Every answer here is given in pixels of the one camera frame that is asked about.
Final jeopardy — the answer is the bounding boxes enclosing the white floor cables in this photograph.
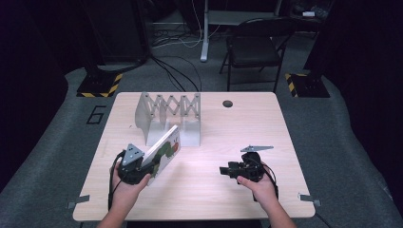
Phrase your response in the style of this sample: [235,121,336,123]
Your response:
[151,0,222,49]

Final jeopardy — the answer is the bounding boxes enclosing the black cable under table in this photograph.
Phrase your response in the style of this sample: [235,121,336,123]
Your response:
[314,211,334,228]

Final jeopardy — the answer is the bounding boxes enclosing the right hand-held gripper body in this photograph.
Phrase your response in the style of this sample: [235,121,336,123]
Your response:
[235,144,275,183]

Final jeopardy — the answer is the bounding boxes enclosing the dark cabinet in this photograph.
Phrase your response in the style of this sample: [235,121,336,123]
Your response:
[81,0,150,66]

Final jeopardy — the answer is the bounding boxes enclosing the black floor cables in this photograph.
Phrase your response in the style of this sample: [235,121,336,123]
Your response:
[149,54,203,93]

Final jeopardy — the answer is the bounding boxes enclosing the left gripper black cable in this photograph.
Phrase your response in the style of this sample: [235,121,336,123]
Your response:
[106,150,127,213]

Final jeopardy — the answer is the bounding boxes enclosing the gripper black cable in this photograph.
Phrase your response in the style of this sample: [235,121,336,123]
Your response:
[251,156,280,203]
[106,150,127,213]

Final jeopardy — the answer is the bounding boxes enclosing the person's right hand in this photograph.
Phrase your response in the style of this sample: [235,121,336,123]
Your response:
[236,161,279,205]

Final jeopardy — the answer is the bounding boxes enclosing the white caterpillar picture book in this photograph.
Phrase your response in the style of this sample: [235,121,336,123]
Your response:
[140,123,182,187]

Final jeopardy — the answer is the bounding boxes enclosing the black yellow striped stand base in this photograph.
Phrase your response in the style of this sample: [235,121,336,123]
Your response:
[283,72,332,99]
[76,71,124,99]

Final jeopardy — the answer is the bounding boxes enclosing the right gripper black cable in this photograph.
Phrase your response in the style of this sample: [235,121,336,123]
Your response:
[251,156,280,203]

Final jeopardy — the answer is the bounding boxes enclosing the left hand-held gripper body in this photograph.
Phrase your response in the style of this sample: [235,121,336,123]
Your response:
[117,142,154,186]

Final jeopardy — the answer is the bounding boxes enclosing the black folding chair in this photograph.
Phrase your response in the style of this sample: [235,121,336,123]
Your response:
[219,16,297,94]

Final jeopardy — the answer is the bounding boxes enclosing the grey metal expandable book rack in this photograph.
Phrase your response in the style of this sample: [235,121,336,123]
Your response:
[134,91,202,148]

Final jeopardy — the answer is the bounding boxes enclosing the grey metal table bracket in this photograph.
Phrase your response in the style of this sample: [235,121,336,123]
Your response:
[297,192,322,207]
[66,194,91,210]

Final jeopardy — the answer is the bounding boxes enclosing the person's left hand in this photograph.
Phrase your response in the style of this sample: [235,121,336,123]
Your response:
[109,161,152,208]

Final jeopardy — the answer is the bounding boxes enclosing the white desk leg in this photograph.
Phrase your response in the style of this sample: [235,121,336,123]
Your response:
[200,0,211,63]

